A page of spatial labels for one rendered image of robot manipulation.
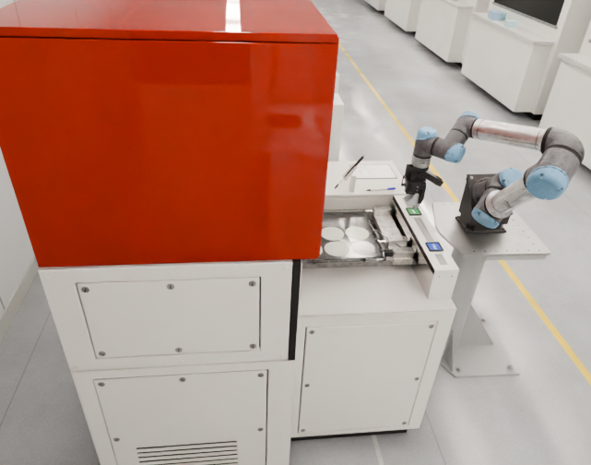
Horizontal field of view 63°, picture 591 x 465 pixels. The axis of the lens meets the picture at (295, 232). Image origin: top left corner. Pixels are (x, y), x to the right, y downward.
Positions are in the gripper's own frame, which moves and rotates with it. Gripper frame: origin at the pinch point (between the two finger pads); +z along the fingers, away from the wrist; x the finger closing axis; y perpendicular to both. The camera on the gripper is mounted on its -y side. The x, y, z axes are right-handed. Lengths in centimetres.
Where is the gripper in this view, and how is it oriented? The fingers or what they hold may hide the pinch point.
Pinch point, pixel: (416, 207)
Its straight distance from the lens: 215.2
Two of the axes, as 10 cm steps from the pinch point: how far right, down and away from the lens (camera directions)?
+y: -9.9, 0.2, -1.1
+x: 1.1, 5.6, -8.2
